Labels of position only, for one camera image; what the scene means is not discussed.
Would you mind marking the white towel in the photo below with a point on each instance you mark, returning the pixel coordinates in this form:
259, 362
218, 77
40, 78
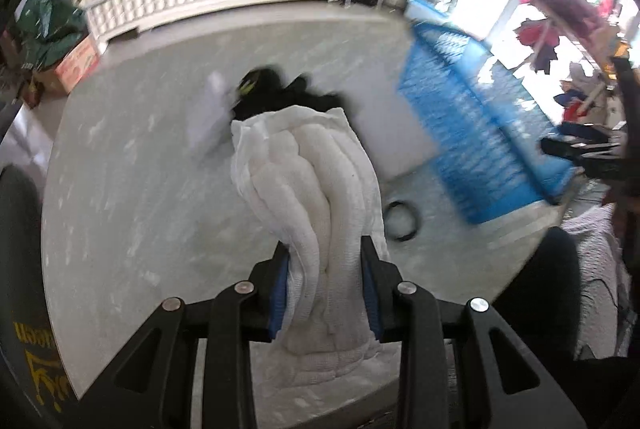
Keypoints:
307, 178

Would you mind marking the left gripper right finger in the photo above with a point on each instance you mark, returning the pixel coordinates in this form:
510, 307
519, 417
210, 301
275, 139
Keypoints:
501, 384

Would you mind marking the clothes drying rack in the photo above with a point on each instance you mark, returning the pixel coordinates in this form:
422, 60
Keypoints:
599, 41

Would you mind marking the grey queen print shirt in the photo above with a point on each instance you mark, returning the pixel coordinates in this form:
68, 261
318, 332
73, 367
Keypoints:
35, 390

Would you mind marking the black dragon plush toy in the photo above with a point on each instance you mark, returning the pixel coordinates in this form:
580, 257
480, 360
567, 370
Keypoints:
262, 90

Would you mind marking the blue plastic laundry basket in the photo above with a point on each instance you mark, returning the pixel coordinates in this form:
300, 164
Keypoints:
485, 124

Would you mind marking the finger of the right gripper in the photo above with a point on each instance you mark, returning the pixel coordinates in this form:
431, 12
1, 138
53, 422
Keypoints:
586, 132
605, 161

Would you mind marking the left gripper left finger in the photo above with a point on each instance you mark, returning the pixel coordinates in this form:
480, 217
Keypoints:
149, 382

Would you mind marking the green plastic bag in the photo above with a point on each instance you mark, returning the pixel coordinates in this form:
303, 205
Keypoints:
49, 30

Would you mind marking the cardboard box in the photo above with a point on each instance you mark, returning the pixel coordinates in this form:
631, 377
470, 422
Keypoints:
61, 79

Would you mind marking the large white foam block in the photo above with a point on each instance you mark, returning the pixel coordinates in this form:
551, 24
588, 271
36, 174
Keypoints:
391, 135

